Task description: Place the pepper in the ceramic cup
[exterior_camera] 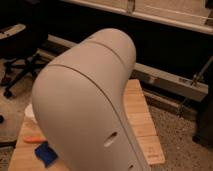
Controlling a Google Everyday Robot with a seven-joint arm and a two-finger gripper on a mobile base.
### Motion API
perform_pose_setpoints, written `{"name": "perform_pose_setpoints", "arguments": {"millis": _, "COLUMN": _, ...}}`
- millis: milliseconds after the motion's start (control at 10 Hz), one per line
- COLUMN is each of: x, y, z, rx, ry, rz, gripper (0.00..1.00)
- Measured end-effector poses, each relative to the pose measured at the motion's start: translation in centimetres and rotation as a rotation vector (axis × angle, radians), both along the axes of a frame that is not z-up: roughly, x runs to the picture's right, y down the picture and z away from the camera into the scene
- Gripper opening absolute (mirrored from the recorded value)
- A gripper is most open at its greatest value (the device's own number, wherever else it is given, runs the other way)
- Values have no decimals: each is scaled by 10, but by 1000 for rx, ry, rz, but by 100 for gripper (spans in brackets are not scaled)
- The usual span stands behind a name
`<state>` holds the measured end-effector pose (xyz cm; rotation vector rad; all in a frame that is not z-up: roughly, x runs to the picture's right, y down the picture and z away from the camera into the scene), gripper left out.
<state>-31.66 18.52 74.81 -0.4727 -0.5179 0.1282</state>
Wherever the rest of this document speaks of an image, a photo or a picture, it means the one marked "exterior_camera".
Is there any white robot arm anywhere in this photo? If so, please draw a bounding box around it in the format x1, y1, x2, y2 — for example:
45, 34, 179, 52
32, 28, 151, 171

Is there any blue cloth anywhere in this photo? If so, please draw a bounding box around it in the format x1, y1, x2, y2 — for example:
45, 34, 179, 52
35, 142, 58, 167

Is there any black office chair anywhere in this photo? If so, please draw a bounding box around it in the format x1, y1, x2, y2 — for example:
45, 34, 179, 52
0, 25, 48, 98

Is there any metal rail beam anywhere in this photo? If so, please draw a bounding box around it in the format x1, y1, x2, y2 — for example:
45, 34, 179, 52
38, 29, 208, 101

